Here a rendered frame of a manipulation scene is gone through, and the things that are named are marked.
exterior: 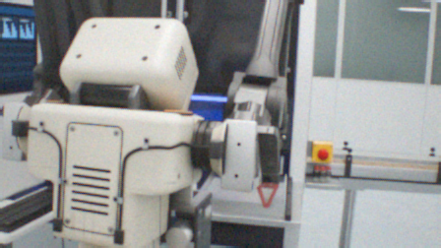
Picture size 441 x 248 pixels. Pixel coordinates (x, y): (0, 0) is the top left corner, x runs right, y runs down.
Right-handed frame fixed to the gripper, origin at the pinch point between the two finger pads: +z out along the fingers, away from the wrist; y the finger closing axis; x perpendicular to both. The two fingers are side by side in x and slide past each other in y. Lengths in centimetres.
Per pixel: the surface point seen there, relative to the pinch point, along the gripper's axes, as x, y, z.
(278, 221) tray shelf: -3.7, -2.0, 4.2
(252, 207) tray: 3.9, 0.7, 1.0
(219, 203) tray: 13.5, 0.6, 0.6
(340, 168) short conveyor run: -26, 47, -9
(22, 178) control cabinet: 89, 17, 1
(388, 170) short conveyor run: -44, 47, -9
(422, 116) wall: -187, 493, -60
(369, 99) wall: -113, 490, -78
